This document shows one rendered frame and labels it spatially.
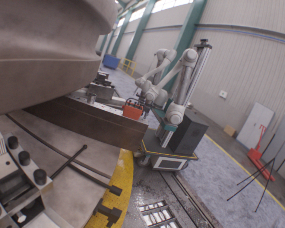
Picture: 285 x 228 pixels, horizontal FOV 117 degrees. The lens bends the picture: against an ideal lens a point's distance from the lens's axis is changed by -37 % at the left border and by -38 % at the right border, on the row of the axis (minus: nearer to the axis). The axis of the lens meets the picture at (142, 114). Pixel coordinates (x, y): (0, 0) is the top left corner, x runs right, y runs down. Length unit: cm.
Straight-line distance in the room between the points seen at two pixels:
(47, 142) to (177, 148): 155
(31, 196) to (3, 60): 56
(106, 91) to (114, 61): 862
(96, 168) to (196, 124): 128
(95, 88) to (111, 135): 104
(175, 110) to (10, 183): 131
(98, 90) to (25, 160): 185
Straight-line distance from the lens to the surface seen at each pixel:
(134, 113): 139
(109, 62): 1097
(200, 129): 190
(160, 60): 201
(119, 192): 112
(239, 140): 667
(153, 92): 134
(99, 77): 240
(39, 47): 91
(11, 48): 81
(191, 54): 128
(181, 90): 133
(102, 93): 237
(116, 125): 145
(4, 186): 67
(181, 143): 188
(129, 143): 154
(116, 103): 258
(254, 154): 541
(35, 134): 155
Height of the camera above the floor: 124
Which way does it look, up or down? 19 degrees down
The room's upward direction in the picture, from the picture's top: 22 degrees clockwise
